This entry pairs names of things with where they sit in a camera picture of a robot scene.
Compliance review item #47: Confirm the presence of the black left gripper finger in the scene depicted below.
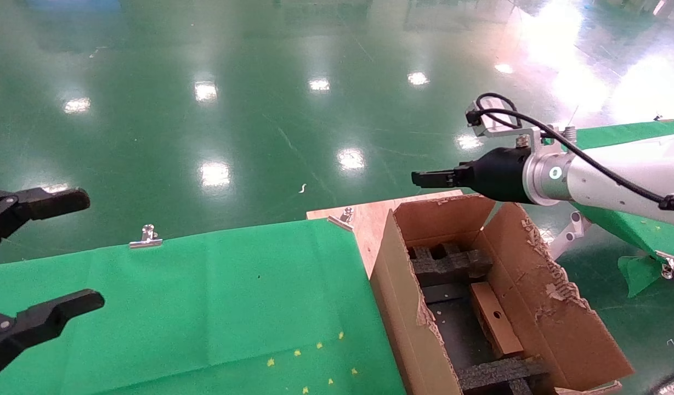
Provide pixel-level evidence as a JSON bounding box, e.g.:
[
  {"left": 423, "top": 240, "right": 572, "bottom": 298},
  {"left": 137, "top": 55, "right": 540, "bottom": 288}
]
[
  {"left": 0, "top": 188, "right": 90, "bottom": 253},
  {"left": 0, "top": 289, "right": 105, "bottom": 379}
]

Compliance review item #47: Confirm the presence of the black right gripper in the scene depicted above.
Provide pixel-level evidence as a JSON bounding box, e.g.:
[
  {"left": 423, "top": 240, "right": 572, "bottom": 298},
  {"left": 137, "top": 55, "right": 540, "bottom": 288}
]
[{"left": 412, "top": 145, "right": 535, "bottom": 204}]

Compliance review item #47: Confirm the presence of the small cardboard box with hole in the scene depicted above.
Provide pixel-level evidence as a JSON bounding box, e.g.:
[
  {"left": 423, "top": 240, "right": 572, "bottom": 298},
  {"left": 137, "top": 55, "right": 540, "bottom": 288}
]
[{"left": 469, "top": 281, "right": 525, "bottom": 358}]

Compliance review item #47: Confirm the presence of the large open cardboard carton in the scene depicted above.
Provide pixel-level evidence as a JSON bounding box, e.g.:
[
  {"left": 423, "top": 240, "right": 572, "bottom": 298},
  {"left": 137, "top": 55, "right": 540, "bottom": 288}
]
[{"left": 370, "top": 193, "right": 635, "bottom": 395}]

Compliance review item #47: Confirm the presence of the white metal table leg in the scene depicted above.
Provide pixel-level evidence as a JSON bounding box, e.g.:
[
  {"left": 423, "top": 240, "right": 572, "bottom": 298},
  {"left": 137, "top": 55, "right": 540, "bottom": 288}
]
[{"left": 548, "top": 210, "right": 592, "bottom": 261}]

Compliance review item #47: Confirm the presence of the green tablecloth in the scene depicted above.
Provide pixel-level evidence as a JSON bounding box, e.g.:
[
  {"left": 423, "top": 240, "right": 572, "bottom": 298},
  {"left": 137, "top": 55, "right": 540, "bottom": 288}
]
[
  {"left": 0, "top": 218, "right": 407, "bottom": 395},
  {"left": 542, "top": 118, "right": 674, "bottom": 298}
]

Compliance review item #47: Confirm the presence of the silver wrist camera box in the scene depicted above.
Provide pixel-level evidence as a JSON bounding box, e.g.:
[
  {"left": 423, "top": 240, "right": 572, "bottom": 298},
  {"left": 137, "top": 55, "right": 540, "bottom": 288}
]
[{"left": 466, "top": 94, "right": 577, "bottom": 150}]

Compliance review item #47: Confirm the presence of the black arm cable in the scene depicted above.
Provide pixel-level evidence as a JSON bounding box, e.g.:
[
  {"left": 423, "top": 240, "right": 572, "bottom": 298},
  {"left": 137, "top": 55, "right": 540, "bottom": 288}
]
[{"left": 466, "top": 92, "right": 674, "bottom": 213}]

